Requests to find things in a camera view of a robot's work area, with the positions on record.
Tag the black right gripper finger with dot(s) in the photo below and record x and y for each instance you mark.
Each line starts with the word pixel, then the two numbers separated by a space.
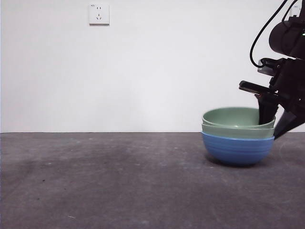
pixel 286 124
pixel 268 109

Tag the green ribbed bowl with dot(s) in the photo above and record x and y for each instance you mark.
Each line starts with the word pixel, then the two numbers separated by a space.
pixel 228 133
pixel 228 118

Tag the blue ribbed bowl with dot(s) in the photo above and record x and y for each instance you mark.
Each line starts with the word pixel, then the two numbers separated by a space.
pixel 238 152

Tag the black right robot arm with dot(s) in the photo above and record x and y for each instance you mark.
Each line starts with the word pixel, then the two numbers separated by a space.
pixel 286 38

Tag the pale grey right camera box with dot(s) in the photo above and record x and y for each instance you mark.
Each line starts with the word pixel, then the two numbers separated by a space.
pixel 265 68

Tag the white wall socket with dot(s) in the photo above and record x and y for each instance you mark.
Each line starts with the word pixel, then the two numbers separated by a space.
pixel 99 14
pixel 296 10

